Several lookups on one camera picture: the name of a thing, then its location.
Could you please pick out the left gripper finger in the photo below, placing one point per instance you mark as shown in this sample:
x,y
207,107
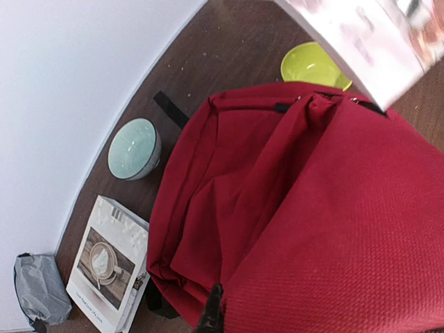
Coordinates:
x,y
211,320

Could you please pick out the white coffee cover book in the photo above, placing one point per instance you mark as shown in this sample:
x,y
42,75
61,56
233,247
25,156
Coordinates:
x,y
109,275

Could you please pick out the red backpack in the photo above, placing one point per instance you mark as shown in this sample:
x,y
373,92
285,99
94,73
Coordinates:
x,y
315,212

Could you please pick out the grey pouch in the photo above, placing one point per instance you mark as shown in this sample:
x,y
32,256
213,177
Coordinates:
x,y
40,291

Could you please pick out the purple illustrated booklet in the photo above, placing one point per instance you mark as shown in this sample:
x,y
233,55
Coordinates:
x,y
384,47

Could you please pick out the light blue ceramic bowl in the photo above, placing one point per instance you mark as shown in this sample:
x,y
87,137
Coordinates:
x,y
135,150

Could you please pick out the lime green bowl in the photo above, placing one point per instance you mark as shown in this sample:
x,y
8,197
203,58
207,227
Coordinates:
x,y
309,63

